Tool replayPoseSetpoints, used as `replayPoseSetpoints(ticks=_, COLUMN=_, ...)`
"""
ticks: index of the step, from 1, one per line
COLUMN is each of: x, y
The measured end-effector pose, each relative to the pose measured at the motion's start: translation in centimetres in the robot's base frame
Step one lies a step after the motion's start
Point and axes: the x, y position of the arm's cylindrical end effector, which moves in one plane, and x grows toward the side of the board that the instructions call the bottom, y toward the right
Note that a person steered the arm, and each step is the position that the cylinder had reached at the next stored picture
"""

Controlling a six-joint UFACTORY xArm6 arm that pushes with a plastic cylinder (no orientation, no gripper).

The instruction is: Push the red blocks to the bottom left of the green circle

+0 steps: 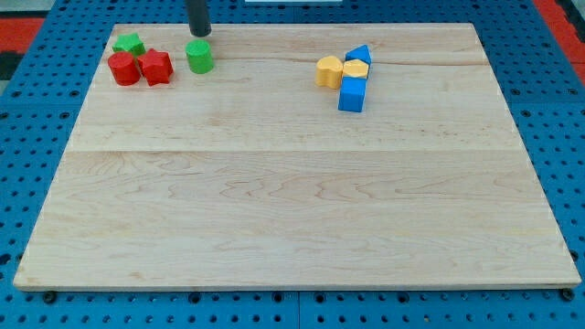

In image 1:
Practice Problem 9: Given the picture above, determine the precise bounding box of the blue cube block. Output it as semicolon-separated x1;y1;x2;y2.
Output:
338;77;367;112

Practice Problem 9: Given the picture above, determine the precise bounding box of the blue triangle block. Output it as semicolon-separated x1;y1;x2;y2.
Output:
345;44;372;65

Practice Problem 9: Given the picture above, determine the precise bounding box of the green star block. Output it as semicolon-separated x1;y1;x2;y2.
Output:
112;33;146;57

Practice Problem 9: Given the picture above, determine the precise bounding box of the light wooden board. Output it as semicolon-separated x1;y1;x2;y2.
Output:
14;23;580;292

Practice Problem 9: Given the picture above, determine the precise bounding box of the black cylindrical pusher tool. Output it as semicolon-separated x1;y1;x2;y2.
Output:
185;0;212;37

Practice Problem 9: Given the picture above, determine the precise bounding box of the yellow pentagon block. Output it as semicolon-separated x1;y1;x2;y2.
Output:
342;59;369;80

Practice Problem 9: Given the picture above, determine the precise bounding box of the red star block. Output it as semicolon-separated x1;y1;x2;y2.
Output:
137;48;174;86

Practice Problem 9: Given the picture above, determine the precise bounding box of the yellow heart block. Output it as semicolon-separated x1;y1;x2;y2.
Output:
314;56;343;90

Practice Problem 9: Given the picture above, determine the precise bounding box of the red cylinder block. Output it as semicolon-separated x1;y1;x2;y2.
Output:
107;51;141;86

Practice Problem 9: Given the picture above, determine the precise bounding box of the green cylinder block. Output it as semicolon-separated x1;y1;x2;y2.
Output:
186;39;215;74

